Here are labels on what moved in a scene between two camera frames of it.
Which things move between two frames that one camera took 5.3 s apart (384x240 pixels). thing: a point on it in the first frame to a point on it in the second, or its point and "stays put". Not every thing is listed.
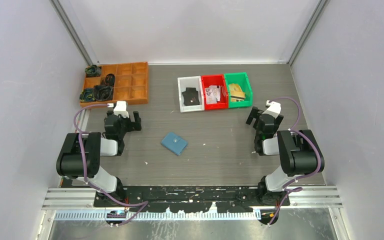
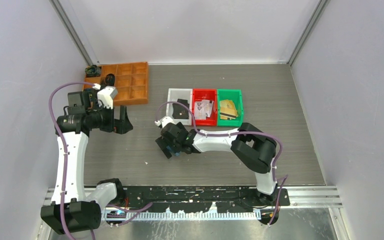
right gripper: [254, 114] to [162, 144]
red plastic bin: [215, 80] to [210, 94]
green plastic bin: [241, 79] to [236, 95]
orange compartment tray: [123, 82] stays put
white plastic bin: [190, 82] to [173, 95]
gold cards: [236, 94] to [228, 110]
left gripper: [137, 119] to [121, 126]
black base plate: [192, 199] stays put
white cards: [213, 94] to [203, 109]
